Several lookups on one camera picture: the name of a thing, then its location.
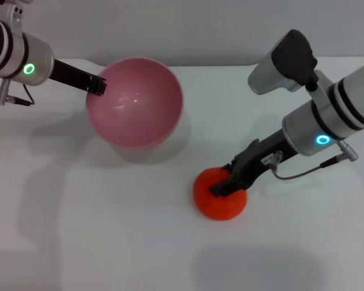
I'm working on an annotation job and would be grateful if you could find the left arm gripper cable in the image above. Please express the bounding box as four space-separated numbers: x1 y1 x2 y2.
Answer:
0 79 36 107

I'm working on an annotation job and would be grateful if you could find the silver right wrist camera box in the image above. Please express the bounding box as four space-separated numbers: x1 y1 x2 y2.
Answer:
248 28 319 96

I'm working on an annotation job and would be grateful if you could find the pink plastic bowl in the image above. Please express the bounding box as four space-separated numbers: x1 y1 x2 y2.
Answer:
85 58 184 149

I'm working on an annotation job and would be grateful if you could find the arm gripper cable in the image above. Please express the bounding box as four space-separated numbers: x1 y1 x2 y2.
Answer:
268 140 360 181
0 79 36 107

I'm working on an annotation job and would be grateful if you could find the right arm gripper cable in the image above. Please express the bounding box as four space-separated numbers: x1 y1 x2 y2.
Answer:
268 140 360 181

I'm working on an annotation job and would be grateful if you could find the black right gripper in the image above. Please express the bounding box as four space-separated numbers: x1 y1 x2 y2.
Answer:
209 128 300 200

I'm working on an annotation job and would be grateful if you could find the orange fruit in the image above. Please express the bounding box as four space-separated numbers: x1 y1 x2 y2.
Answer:
192 166 249 221

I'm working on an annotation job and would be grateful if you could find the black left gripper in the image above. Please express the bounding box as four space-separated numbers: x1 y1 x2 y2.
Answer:
49 58 108 98

